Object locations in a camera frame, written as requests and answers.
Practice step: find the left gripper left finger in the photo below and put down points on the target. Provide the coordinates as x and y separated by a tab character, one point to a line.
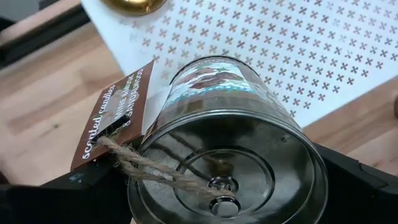
62	205

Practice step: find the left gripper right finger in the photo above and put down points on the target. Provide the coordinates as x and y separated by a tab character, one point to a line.
367	202

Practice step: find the candle tin brown tag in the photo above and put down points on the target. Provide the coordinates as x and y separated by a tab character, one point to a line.
233	140

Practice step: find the medium brass candlestick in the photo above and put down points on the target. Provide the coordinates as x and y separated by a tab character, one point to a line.
133	6

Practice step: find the white perforated metal shelf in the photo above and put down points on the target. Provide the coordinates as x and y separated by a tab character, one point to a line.
311	46

